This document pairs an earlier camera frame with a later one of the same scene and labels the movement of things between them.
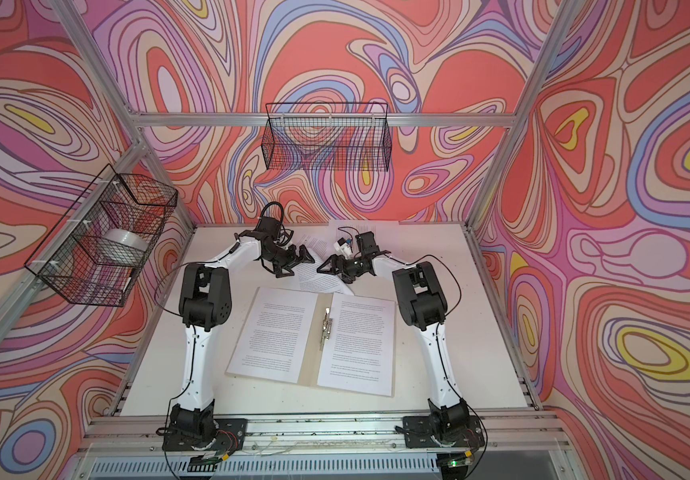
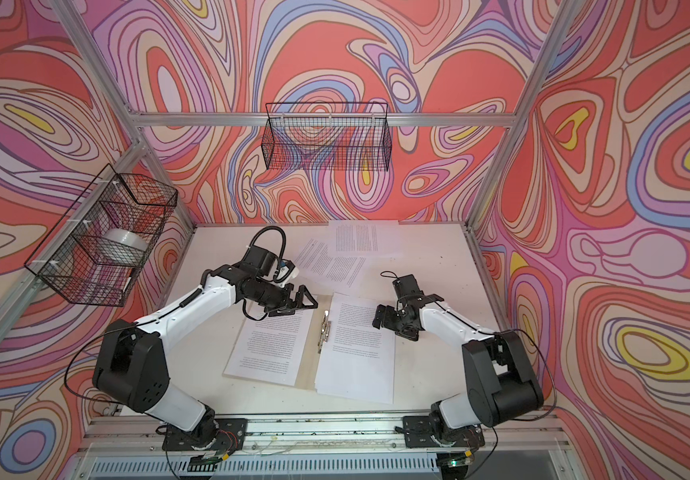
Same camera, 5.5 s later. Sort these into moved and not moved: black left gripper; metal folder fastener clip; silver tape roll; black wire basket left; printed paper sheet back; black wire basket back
Moved: black left gripper
Not moved: silver tape roll; metal folder fastener clip; printed paper sheet back; black wire basket left; black wire basket back
